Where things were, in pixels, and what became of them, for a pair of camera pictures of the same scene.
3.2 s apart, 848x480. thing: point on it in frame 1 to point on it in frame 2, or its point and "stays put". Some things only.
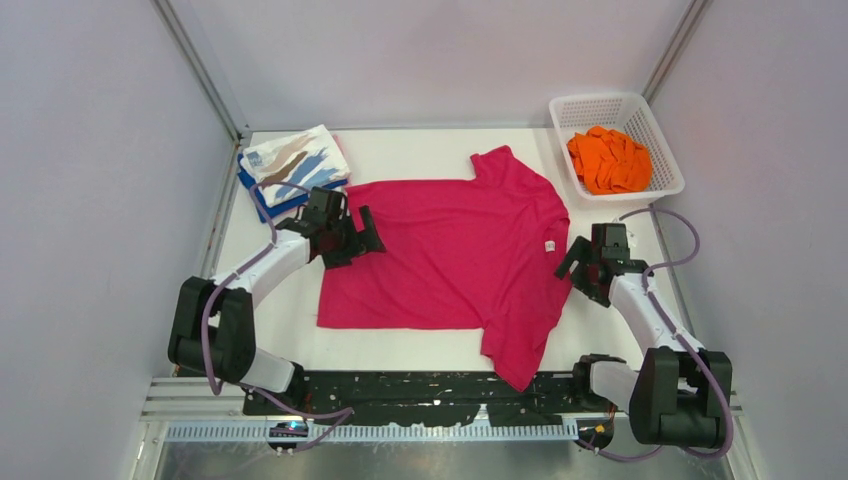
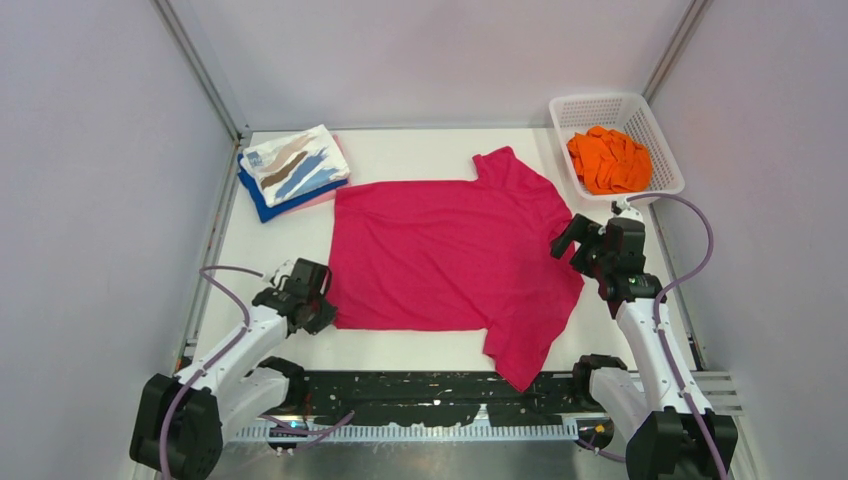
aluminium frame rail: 214,411 stays put
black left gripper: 361,243 to 325,319
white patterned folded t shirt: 310,158 stays put
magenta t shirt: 481,254 stays put
